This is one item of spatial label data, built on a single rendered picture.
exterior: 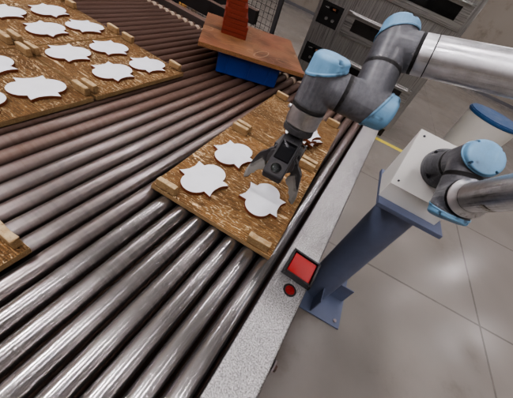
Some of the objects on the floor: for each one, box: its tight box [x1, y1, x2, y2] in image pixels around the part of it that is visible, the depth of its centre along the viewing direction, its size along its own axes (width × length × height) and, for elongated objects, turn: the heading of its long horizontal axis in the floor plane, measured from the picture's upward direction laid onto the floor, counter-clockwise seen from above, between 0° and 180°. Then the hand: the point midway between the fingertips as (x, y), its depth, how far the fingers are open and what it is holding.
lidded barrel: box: [443, 103, 513, 147], centre depth 344 cm, size 62×62×76 cm
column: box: [299, 169, 443, 330], centre depth 141 cm, size 38×38×87 cm
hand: (265, 191), depth 71 cm, fingers open, 14 cm apart
